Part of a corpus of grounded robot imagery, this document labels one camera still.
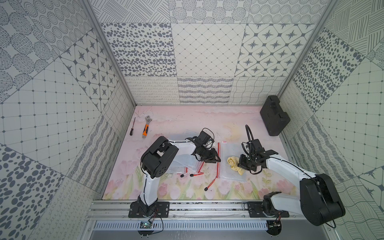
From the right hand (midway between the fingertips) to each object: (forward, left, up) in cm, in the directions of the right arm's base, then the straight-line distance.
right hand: (239, 166), depth 87 cm
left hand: (0, +10, +2) cm, 10 cm away
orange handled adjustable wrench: (+25, +63, +1) cm, 68 cm away
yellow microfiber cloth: (+1, +4, +3) cm, 5 cm away
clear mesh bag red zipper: (+11, +7, -1) cm, 13 cm away
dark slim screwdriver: (+25, +72, +1) cm, 77 cm away
